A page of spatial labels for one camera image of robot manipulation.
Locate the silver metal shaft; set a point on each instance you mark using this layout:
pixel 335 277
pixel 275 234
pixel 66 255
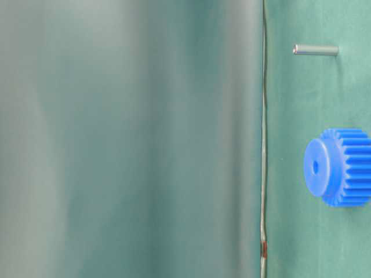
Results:
pixel 315 50

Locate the blue plastic gear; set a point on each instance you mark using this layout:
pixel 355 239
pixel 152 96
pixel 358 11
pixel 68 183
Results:
pixel 337 167

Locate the green table cloth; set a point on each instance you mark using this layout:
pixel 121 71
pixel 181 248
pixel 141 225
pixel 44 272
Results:
pixel 167 138

